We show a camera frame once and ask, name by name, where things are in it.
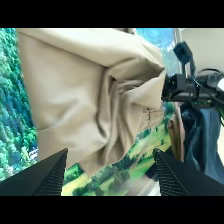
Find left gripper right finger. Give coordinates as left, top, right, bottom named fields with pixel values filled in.
left=153, top=148, right=224, bottom=197

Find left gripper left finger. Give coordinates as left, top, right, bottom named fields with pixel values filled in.
left=0, top=148, right=69, bottom=197

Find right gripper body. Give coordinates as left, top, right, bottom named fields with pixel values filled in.
left=162, top=73, right=201, bottom=103

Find brown trousers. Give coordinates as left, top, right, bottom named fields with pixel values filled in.
left=15, top=28, right=186, bottom=176

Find blue garment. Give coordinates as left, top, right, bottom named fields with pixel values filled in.
left=181, top=106, right=224, bottom=185

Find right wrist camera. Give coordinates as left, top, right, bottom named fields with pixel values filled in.
left=172, top=41, right=198, bottom=79

